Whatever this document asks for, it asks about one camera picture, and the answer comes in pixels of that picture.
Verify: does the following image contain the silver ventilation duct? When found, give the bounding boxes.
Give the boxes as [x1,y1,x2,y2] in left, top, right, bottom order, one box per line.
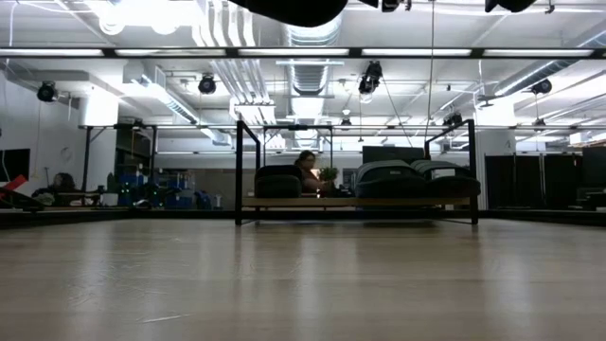
[282,16,346,97]

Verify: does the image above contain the small green potted plant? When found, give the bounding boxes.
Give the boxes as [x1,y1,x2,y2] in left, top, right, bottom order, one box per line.
[318,166,341,185]

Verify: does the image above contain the blue parts bin rack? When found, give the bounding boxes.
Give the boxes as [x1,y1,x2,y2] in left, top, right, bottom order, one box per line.
[115,170,215,211]

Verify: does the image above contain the cluttered background desk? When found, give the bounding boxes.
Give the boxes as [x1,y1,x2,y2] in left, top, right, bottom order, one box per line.
[29,187,117,208]

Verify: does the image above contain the black partition panels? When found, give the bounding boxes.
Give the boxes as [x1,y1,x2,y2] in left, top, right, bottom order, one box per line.
[483,152,585,211]

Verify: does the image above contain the black monitor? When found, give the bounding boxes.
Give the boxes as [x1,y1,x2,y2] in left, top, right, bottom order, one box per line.
[361,145,427,165]

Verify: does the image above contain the wooden shelf black metal frame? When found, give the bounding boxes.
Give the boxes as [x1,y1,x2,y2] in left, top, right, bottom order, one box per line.
[234,117,481,227]

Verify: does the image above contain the black bin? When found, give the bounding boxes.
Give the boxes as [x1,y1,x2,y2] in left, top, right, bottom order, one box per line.
[410,159,482,198]

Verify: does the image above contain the white ceiling pipes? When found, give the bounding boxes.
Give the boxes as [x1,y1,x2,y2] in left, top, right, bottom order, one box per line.
[191,0,278,127]

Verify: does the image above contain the black background rig frame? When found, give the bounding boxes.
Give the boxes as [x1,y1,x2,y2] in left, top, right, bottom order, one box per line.
[77,123,159,207]
[260,123,335,168]

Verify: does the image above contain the red flat object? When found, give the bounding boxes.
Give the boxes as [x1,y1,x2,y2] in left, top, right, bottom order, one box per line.
[0,173,28,201]

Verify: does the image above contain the person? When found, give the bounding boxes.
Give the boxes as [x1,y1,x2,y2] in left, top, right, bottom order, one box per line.
[293,150,332,195]
[31,171,78,207]

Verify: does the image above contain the thin hanging cable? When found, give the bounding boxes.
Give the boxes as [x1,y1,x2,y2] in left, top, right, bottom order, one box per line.
[421,0,437,144]

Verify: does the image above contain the black cabinet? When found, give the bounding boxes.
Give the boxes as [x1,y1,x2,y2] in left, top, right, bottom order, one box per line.
[581,146,606,212]

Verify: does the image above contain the black wall screen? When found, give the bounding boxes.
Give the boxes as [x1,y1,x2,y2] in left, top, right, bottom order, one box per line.
[0,147,32,184]

